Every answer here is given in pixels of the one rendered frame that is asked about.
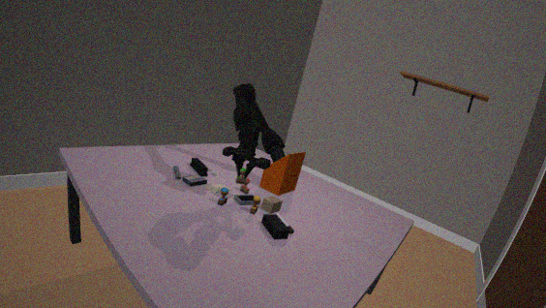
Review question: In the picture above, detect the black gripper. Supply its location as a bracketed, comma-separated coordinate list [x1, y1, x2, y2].
[223, 141, 271, 179]

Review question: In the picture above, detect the white marker pen with black cap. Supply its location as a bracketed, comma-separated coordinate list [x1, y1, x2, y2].
[275, 213, 294, 234]

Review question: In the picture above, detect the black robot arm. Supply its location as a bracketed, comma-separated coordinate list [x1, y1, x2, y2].
[232, 83, 286, 163]

